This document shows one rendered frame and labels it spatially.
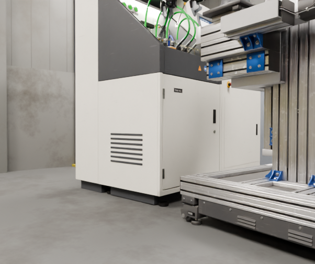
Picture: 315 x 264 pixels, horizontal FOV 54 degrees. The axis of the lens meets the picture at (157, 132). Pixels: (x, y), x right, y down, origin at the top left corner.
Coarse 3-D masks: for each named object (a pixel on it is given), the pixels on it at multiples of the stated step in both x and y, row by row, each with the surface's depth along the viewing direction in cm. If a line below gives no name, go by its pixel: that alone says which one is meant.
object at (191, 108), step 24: (168, 96) 184; (192, 96) 202; (216, 96) 224; (168, 120) 184; (192, 120) 202; (216, 120) 225; (168, 144) 184; (192, 144) 203; (216, 144) 225; (168, 168) 185; (192, 168) 203; (216, 168) 226
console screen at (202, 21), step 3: (198, 15) 262; (201, 15) 267; (198, 18) 261; (201, 18) 265; (204, 18) 269; (207, 18) 273; (198, 21) 260; (201, 21) 264; (204, 21) 267; (207, 21) 272; (210, 21) 276; (198, 24) 259; (201, 24) 263; (204, 24) 266; (207, 24) 270
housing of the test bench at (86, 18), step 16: (80, 0) 229; (96, 0) 216; (80, 16) 229; (96, 16) 216; (80, 32) 229; (96, 32) 216; (80, 48) 230; (96, 48) 217; (80, 64) 230; (96, 64) 217; (80, 80) 230; (96, 80) 217; (80, 96) 230; (96, 96) 217; (80, 112) 231; (96, 112) 218; (80, 128) 231; (96, 128) 218; (80, 144) 231; (96, 144) 218; (80, 160) 232; (96, 160) 218; (80, 176) 232; (96, 176) 219
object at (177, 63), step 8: (168, 48) 183; (168, 56) 183; (176, 56) 189; (184, 56) 195; (192, 56) 201; (168, 64) 183; (176, 64) 189; (184, 64) 195; (192, 64) 201; (200, 64) 208; (168, 72) 183; (176, 72) 189; (184, 72) 195; (192, 72) 201; (200, 72) 209; (200, 80) 209; (208, 80) 216
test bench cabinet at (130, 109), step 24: (120, 96) 200; (144, 96) 186; (120, 120) 201; (144, 120) 186; (120, 144) 201; (144, 144) 187; (120, 168) 201; (144, 168) 187; (120, 192) 206; (144, 192) 187; (168, 192) 185
